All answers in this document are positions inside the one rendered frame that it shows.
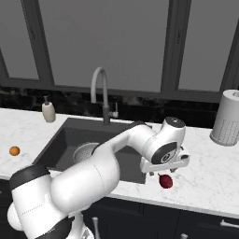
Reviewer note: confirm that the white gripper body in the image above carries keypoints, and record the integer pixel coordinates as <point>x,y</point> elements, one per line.
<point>161,166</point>

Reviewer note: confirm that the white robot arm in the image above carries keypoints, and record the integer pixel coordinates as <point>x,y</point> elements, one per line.
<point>84,183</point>

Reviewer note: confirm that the grey curved sink faucet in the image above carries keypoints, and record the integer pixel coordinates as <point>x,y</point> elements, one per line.
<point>105,93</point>

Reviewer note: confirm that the dark grey sink basin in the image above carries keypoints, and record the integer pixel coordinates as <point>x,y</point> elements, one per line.
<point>62,140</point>

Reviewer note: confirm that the orange tangerine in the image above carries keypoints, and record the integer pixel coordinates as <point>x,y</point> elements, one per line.
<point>14,151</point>

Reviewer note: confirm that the dark cupboard door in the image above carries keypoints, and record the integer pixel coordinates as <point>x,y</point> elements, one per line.
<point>3,205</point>
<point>160,222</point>
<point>121,221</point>

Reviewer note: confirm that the dark drawer front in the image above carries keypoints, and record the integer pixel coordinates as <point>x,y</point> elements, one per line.
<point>205,224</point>

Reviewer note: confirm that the white paper towel roll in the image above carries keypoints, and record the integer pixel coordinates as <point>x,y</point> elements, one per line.
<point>226,121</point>

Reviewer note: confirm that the white soap dispenser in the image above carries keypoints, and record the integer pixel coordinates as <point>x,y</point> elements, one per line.
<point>49,112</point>

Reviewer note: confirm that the dark framed window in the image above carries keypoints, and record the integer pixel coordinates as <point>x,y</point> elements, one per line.
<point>105,43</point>

